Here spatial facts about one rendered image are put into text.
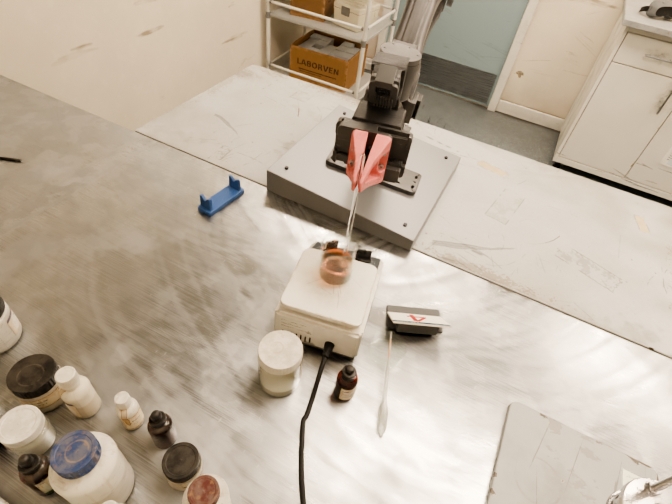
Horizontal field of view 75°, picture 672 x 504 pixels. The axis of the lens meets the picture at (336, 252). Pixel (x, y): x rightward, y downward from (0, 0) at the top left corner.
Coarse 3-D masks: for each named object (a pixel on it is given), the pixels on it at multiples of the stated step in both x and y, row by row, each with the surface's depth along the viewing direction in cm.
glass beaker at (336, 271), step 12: (336, 228) 61; (324, 240) 61; (336, 240) 63; (360, 240) 61; (324, 252) 59; (348, 252) 64; (324, 264) 61; (336, 264) 60; (348, 264) 60; (324, 276) 62; (336, 276) 61; (348, 276) 62
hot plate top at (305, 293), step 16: (304, 256) 67; (304, 272) 65; (368, 272) 66; (288, 288) 62; (304, 288) 63; (320, 288) 63; (336, 288) 63; (352, 288) 64; (368, 288) 64; (288, 304) 60; (304, 304) 61; (320, 304) 61; (336, 304) 61; (352, 304) 62; (336, 320) 60; (352, 320) 60
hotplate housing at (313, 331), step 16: (368, 304) 65; (288, 320) 62; (304, 320) 62; (320, 320) 61; (304, 336) 64; (320, 336) 63; (336, 336) 62; (352, 336) 61; (336, 352) 64; (352, 352) 63
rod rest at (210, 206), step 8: (232, 176) 87; (232, 184) 88; (224, 192) 88; (232, 192) 88; (240, 192) 88; (200, 200) 83; (208, 200) 82; (216, 200) 86; (224, 200) 86; (232, 200) 87; (200, 208) 84; (208, 208) 83; (216, 208) 84
